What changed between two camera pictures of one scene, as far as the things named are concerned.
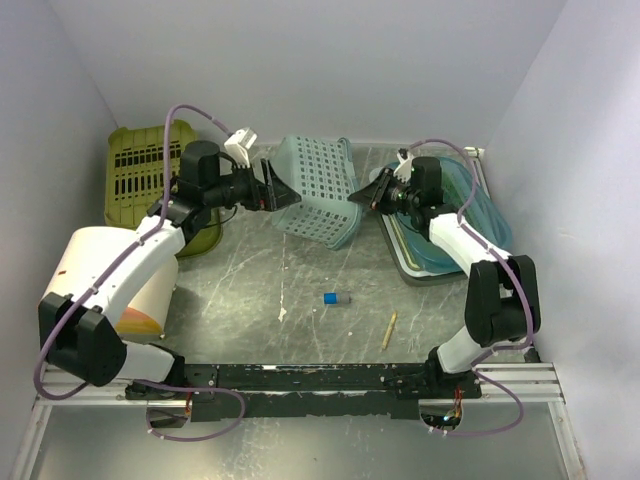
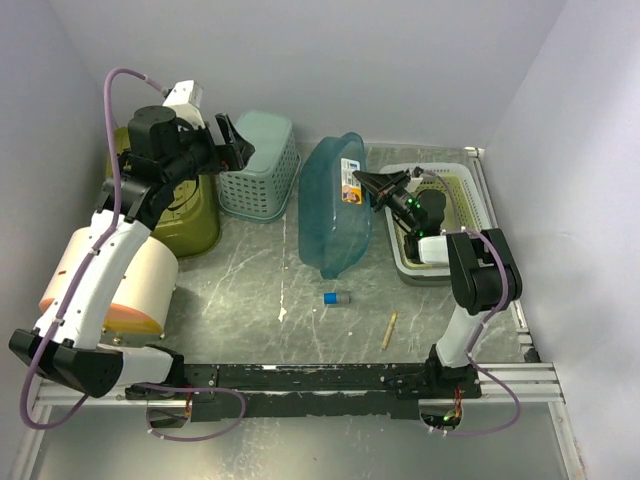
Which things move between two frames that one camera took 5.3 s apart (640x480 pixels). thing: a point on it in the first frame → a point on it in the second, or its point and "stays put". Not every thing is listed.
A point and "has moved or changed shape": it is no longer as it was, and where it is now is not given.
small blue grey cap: [335, 298] stays put
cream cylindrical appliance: [84, 250] stays put
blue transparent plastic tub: [465, 193] → [334, 205]
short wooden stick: [392, 321] stays put
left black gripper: [277, 194] → [233, 155]
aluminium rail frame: [536, 382] stays put
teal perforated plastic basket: [321, 171] has moved or changed shape
